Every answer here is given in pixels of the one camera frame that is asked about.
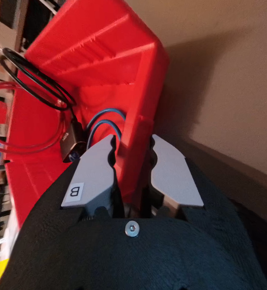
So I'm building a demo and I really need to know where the black ethernet cable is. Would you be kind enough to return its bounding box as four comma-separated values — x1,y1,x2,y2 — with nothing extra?
0,48,84,127

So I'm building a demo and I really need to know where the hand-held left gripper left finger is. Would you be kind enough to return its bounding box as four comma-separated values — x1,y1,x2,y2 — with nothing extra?
61,134,117,216

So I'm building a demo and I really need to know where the dark honeycomb seat cushion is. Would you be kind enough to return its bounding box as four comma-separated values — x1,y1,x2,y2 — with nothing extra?
183,138,267,290

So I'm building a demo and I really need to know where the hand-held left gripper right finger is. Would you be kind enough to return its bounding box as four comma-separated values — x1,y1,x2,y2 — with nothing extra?
149,134,204,213

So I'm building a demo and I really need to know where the red plastic bin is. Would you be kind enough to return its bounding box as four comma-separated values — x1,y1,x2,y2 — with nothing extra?
4,0,170,227

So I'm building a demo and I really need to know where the blue ethernet cable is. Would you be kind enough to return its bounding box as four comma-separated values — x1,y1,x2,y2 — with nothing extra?
86,108,127,157

